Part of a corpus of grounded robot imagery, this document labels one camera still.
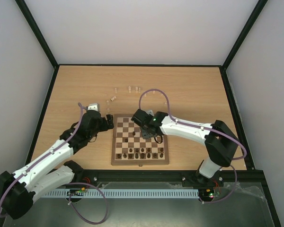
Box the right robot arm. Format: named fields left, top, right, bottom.
left=131, top=109, right=239, bottom=185

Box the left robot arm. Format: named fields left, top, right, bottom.
left=0, top=110, right=114, bottom=219

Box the wooden chess board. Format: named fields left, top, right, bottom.
left=111, top=113, right=169, bottom=166

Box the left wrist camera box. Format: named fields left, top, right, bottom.
left=87, top=103, right=100, bottom=112

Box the black aluminium rail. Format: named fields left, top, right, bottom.
left=82, top=170, right=265, bottom=183

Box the white slotted cable duct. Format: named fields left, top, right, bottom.
left=43, top=189, right=199, bottom=199

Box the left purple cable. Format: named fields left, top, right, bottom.
left=0, top=102, right=109, bottom=224

